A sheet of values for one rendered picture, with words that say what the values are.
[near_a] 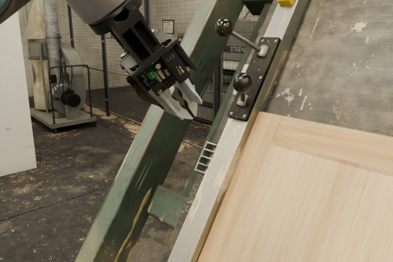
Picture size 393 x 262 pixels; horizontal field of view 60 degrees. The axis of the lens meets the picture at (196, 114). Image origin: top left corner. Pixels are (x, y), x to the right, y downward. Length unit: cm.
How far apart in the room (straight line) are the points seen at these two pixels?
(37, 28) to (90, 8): 572
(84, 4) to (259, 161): 44
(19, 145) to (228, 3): 344
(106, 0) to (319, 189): 45
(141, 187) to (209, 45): 41
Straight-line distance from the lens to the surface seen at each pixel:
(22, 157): 421
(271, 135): 69
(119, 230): 88
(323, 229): 62
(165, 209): 86
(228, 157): 70
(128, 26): 40
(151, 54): 41
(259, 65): 75
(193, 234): 70
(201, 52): 93
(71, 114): 557
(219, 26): 72
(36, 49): 613
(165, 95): 51
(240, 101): 71
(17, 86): 403
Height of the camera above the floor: 152
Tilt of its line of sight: 14 degrees down
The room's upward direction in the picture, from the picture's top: straight up
